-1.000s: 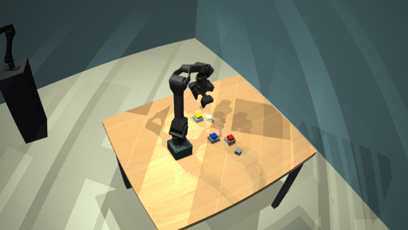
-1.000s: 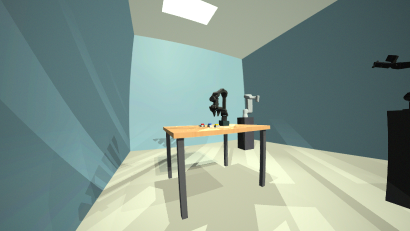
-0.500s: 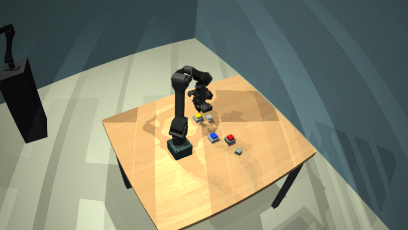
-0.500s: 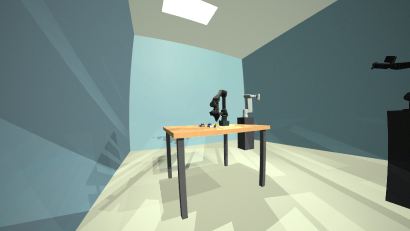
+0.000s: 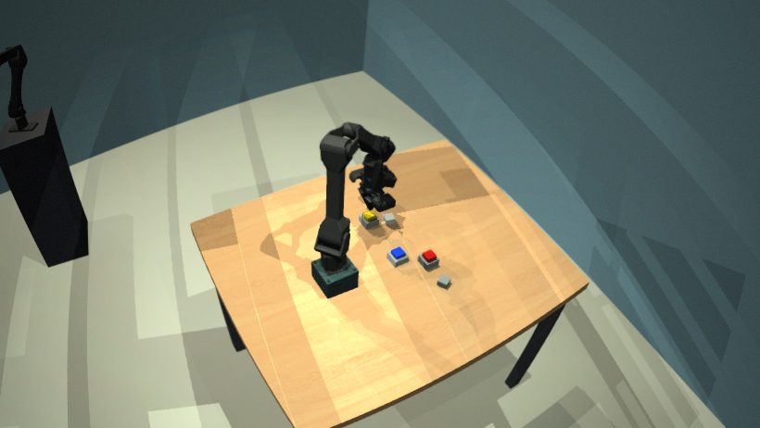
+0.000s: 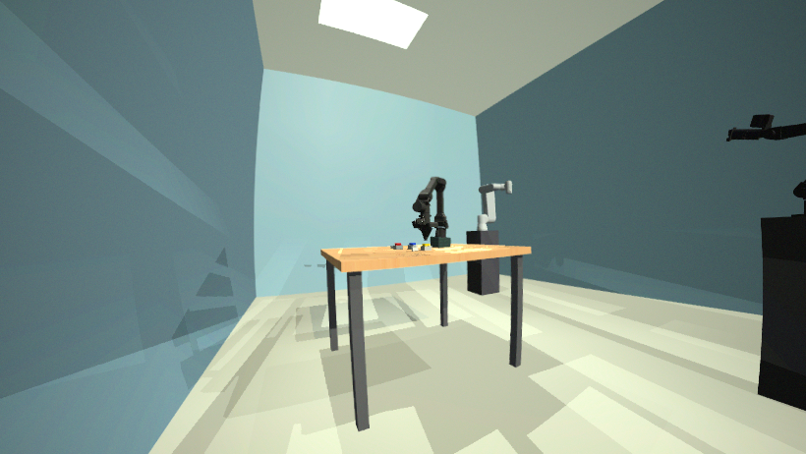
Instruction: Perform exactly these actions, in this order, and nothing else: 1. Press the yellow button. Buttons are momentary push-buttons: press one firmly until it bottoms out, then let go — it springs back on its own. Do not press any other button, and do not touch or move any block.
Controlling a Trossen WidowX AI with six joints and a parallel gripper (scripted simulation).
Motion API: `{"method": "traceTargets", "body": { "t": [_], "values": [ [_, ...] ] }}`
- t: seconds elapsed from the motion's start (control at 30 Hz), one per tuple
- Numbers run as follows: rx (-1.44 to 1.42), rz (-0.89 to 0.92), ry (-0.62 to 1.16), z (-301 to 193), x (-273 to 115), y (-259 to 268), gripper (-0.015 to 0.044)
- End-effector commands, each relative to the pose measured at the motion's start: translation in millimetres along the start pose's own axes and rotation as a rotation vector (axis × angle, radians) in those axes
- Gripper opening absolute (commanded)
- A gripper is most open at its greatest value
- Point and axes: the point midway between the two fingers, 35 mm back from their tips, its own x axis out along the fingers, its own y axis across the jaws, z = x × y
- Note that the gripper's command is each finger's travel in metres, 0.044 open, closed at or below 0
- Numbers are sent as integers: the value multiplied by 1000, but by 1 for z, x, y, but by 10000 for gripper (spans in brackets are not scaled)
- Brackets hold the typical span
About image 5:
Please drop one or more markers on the blue button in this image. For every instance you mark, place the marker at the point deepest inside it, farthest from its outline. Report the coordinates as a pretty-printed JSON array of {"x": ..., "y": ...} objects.
[{"x": 397, "y": 257}]

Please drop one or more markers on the red button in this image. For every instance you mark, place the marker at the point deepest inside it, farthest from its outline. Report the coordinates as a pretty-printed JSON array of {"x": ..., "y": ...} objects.
[{"x": 428, "y": 259}]

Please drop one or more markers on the yellow button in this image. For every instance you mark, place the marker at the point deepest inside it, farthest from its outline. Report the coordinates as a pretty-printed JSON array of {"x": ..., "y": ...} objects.
[{"x": 368, "y": 219}]

